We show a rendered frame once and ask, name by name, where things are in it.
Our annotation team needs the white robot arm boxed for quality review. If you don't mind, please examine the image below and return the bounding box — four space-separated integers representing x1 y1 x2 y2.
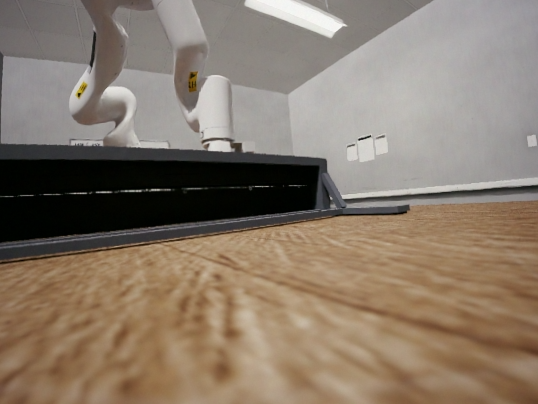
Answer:
69 0 256 153

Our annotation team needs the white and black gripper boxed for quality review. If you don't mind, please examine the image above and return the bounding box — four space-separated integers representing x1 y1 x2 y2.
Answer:
203 140 233 152

